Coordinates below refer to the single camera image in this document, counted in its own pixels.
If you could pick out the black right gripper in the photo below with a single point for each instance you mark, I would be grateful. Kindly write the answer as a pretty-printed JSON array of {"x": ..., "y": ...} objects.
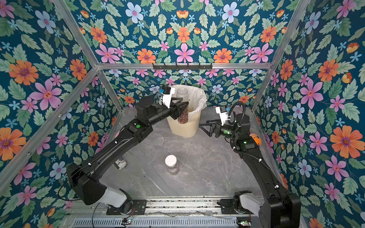
[{"x": 216, "y": 128}]

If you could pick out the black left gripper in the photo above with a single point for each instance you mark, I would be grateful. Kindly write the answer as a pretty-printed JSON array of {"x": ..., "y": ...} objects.
[{"x": 173, "y": 110}]

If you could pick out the clear jar with dried flowers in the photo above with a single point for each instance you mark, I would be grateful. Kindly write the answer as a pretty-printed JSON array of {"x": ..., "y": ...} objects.
[{"x": 183, "y": 96}]

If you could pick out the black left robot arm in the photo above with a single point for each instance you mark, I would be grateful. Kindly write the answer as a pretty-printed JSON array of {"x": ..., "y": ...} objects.
[{"x": 84, "y": 179}]

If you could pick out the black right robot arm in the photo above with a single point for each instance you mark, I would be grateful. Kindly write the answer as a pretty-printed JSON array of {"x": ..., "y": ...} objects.
[{"x": 277, "y": 208}]

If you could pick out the white plastic bin liner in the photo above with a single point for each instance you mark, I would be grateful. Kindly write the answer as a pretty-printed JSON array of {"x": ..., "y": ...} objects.
[{"x": 196, "y": 97}]

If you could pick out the cream ribbed trash bin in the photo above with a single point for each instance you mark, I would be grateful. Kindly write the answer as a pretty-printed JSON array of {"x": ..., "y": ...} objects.
[{"x": 187, "y": 124}]

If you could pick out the orange plush toy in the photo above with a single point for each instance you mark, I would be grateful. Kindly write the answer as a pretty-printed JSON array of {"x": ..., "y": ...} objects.
[{"x": 256, "y": 139}]

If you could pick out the jar with white lid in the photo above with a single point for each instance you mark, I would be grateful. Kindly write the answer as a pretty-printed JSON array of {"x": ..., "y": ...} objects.
[{"x": 172, "y": 164}]

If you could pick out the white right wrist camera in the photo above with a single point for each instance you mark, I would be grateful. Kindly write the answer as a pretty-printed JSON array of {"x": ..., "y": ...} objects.
[{"x": 223, "y": 113}]

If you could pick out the black wall hook rail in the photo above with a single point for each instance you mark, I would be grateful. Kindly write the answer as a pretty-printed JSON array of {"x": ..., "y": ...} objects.
[{"x": 176, "y": 66}]

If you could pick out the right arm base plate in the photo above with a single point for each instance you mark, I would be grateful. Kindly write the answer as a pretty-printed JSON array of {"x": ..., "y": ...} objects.
[{"x": 228, "y": 207}]

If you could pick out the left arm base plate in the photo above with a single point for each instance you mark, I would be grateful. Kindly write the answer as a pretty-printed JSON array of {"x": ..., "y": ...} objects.
[{"x": 130, "y": 207}]

